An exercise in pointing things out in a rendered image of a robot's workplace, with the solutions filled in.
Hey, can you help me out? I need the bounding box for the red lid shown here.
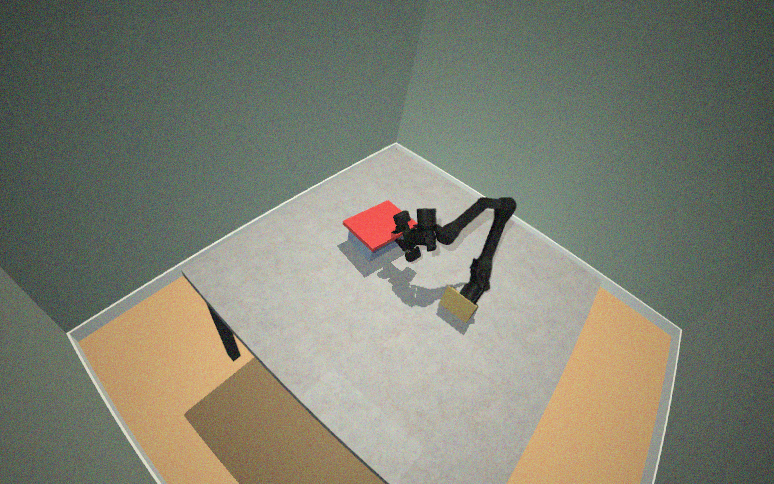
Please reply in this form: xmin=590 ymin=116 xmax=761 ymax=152
xmin=343 ymin=200 xmax=403 ymax=252

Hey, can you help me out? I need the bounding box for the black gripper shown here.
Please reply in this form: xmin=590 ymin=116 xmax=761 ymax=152
xmin=392 ymin=210 xmax=423 ymax=262

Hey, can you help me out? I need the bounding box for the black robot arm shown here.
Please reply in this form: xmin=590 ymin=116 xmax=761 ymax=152
xmin=413 ymin=197 xmax=517 ymax=305

